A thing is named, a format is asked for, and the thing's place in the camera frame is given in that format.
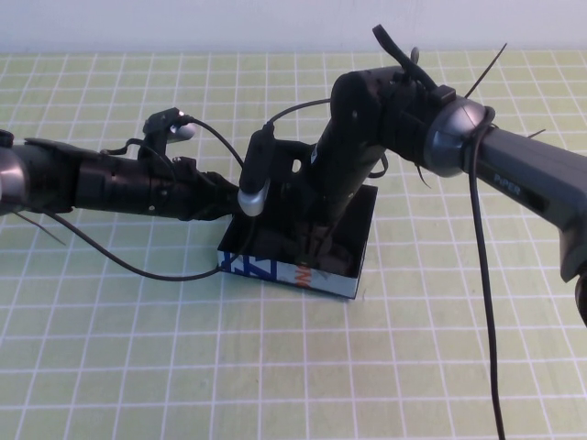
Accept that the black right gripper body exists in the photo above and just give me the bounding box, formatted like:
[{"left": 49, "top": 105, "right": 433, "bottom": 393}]
[{"left": 270, "top": 140, "right": 357, "bottom": 231}]

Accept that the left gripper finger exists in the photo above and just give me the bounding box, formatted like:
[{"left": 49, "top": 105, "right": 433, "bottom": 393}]
[
  {"left": 196, "top": 200, "right": 239, "bottom": 224},
  {"left": 208, "top": 170, "right": 242, "bottom": 199}
]

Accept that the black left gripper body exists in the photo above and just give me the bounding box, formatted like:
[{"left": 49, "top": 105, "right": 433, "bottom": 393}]
[{"left": 149, "top": 158, "right": 212, "bottom": 222}]

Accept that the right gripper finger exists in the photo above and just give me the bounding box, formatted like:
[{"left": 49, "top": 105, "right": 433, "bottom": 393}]
[
  {"left": 316, "top": 219, "right": 340, "bottom": 252},
  {"left": 295, "top": 228, "right": 323, "bottom": 268}
]

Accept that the black glasses case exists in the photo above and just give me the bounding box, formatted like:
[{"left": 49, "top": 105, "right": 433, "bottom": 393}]
[{"left": 216, "top": 164, "right": 380, "bottom": 302}]

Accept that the green checked tablecloth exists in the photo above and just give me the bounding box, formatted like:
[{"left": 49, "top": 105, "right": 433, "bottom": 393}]
[{"left": 0, "top": 50, "right": 587, "bottom": 440}]

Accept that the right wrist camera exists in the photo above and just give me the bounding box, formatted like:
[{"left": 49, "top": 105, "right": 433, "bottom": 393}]
[{"left": 237, "top": 130, "right": 277, "bottom": 217}]

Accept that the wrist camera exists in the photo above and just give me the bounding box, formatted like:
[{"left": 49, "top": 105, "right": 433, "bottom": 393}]
[
  {"left": 143, "top": 107, "right": 197, "bottom": 144},
  {"left": 237, "top": 130, "right": 277, "bottom": 217}
]

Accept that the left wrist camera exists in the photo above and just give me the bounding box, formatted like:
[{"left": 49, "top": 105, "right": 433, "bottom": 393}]
[{"left": 143, "top": 107, "right": 197, "bottom": 144}]

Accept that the black left camera cable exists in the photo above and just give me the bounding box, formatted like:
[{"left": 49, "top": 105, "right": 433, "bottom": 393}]
[{"left": 52, "top": 116, "right": 258, "bottom": 281}]

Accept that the black camera cable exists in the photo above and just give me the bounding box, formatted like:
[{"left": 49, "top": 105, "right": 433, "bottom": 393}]
[
  {"left": 263, "top": 97, "right": 505, "bottom": 440},
  {"left": 52, "top": 116, "right": 258, "bottom": 281}
]

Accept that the black cable tie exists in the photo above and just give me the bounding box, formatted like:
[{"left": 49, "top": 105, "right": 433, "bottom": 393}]
[
  {"left": 462, "top": 43, "right": 509, "bottom": 100},
  {"left": 414, "top": 159, "right": 433, "bottom": 190},
  {"left": 13, "top": 208, "right": 66, "bottom": 248}
]

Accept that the black right camera cable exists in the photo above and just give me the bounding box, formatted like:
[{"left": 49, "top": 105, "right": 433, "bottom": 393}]
[{"left": 263, "top": 97, "right": 505, "bottom": 440}]

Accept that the black looped right arm cable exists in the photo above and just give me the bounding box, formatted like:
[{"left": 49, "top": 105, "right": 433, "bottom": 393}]
[{"left": 371, "top": 25, "right": 455, "bottom": 105}]

